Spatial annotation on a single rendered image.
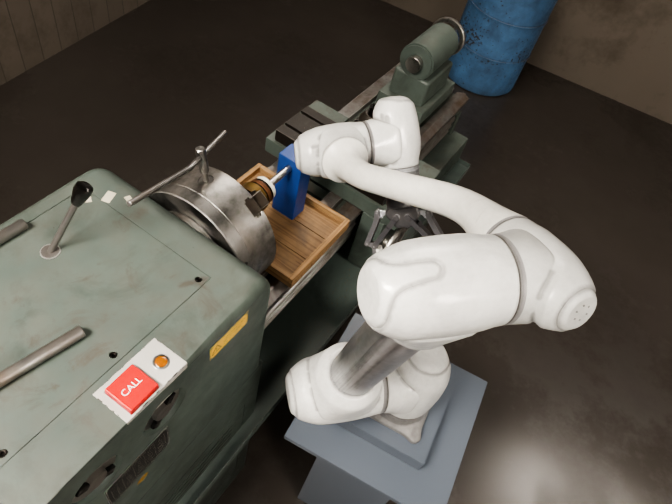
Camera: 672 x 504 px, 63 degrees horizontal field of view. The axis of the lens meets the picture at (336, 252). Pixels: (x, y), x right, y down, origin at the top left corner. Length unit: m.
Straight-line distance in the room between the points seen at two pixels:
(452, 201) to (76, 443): 0.72
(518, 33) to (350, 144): 2.89
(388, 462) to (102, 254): 0.87
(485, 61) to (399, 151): 2.84
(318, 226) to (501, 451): 1.32
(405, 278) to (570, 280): 0.22
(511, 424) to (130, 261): 1.90
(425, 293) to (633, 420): 2.31
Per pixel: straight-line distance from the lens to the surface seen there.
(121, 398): 0.97
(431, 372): 1.29
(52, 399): 1.01
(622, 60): 4.71
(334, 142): 1.16
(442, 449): 1.58
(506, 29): 3.94
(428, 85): 2.15
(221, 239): 1.23
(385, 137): 1.23
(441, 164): 2.36
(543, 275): 0.78
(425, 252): 0.72
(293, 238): 1.65
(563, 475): 2.63
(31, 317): 1.09
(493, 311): 0.75
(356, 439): 1.52
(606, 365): 3.01
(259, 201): 1.31
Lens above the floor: 2.15
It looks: 51 degrees down
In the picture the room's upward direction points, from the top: 17 degrees clockwise
